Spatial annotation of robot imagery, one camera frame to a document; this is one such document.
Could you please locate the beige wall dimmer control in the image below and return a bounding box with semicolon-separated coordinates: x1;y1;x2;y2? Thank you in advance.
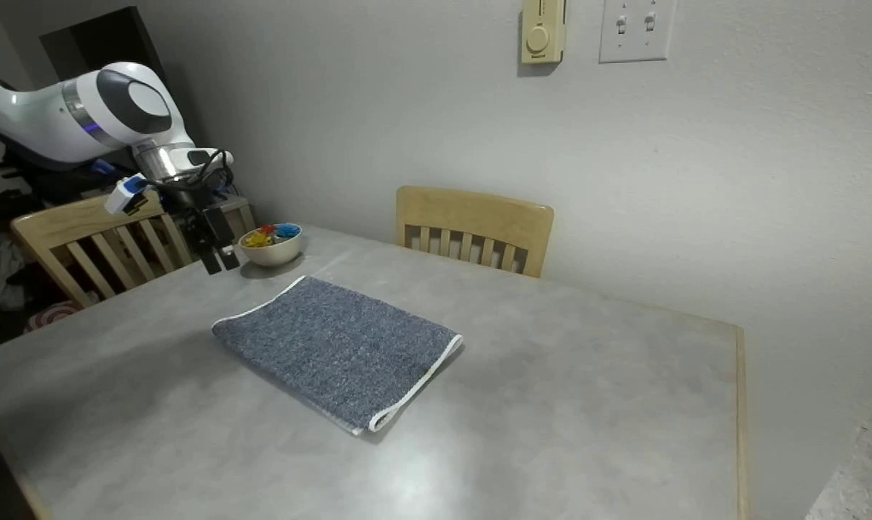
516;0;566;68

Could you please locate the white wall switch plate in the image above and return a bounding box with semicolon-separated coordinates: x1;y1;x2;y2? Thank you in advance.
594;0;679;67

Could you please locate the light wooden short-slat chair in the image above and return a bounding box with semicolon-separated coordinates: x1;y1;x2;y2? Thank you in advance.
391;181;556;279

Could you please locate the white and blue wrist camera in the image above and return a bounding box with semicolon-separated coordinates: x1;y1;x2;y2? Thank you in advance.
100;171;153;215

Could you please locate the cream ceramic bowl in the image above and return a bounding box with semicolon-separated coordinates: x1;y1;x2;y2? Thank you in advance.
234;220;308;267

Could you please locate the blue-grey towel with white trim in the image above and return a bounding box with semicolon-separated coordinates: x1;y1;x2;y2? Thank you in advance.
207;272;467;438

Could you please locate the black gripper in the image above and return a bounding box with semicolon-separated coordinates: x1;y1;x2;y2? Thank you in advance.
159;179;244;277

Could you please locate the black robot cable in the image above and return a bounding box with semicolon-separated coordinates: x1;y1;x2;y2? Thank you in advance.
184;145;236;199

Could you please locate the small white cabinet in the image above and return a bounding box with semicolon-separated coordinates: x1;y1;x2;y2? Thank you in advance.
212;192;257;241

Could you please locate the speckled grey countertop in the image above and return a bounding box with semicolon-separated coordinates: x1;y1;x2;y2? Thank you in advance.
803;368;872;520

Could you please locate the light wooden tall-slat chair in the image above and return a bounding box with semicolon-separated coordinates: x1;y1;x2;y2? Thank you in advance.
7;184;207;311

